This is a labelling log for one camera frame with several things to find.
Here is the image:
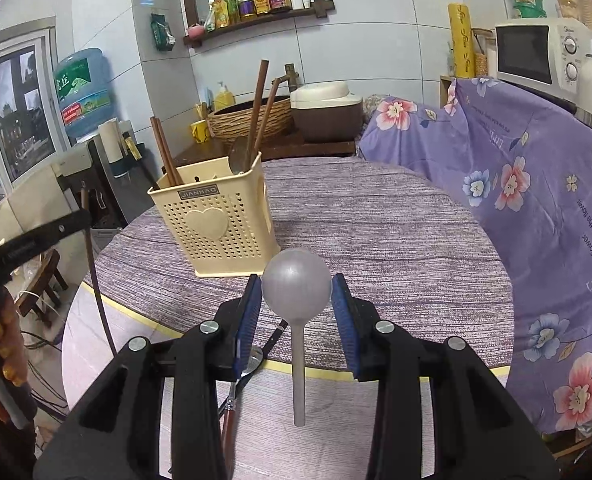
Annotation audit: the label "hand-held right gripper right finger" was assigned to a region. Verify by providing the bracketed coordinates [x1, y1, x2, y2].
[330, 273, 560, 480]

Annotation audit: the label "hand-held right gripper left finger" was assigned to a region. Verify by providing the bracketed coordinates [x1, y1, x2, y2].
[33, 273, 264, 480]

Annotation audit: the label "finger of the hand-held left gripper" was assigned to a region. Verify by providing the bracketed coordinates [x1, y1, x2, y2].
[3, 208, 95, 265]

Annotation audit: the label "brown wooden chopstick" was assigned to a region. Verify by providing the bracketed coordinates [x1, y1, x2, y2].
[149, 116, 175, 189]
[253, 78, 281, 154]
[248, 58, 271, 154]
[154, 118, 184, 187]
[81, 187, 118, 357]

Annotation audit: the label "metal spoon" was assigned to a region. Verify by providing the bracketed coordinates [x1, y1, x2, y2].
[228, 133, 253, 177]
[239, 347, 266, 377]
[219, 320, 283, 467]
[261, 248, 333, 427]

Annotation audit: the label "cream perforated utensil holder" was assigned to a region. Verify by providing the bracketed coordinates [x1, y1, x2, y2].
[147, 151, 282, 279]

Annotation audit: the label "person's left hand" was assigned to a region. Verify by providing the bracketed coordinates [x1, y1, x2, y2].
[0, 304, 30, 387]

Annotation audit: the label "dark wooden stool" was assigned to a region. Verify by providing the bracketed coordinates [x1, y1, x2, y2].
[12, 249, 70, 329]

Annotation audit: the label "grey water dispenser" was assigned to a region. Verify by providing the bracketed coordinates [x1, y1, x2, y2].
[86, 132, 167, 232]

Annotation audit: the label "purple striped tablecloth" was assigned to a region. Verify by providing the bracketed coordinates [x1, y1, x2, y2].
[92, 157, 518, 377]

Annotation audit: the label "blue cup tube holder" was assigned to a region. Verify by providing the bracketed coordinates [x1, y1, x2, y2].
[112, 154, 142, 179]

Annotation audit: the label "white paper cup tube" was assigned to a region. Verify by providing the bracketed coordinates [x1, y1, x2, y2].
[98, 118, 127, 172]

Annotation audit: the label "white woven table cover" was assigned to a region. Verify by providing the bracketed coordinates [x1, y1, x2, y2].
[60, 280, 513, 480]

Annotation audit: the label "metal framed window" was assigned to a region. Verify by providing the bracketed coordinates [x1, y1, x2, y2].
[0, 16, 72, 192]

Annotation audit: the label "blue water jug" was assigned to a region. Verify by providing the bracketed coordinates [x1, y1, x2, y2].
[52, 48, 112, 141]

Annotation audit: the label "dark wooden cabinet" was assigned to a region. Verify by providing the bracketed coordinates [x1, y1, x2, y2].
[168, 129, 357, 164]

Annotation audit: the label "purple floral cloth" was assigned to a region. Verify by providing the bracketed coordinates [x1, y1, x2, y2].
[355, 76, 592, 437]

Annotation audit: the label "woven brown wash basin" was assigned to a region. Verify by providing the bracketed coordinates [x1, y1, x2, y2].
[207, 94, 295, 144]

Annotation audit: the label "cream brown rice cooker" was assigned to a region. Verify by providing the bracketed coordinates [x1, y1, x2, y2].
[289, 79, 366, 144]

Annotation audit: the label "yellow soap pump bottle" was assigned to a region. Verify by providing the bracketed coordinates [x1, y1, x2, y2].
[213, 81, 236, 111]

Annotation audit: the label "green hanging packet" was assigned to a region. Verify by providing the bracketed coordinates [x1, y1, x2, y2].
[150, 12, 177, 52]

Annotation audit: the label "bronze faucet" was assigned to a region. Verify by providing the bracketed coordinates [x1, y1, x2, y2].
[271, 63, 302, 94]

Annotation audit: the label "small wooden box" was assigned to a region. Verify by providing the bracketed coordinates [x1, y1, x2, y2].
[439, 74, 458, 109]

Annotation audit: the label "yellow green sauce pouch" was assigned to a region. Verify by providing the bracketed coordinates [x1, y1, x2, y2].
[204, 0, 229, 31]

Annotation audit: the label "glass storage jar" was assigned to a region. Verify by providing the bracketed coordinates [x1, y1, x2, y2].
[474, 29, 492, 76]

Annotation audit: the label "yellow wrap roll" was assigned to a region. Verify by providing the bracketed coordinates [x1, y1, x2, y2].
[448, 2, 477, 80]

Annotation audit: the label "white microwave oven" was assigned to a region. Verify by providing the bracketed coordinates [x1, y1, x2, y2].
[493, 17, 592, 112]

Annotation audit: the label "black cables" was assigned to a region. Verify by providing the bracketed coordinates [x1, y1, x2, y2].
[20, 329, 70, 412]

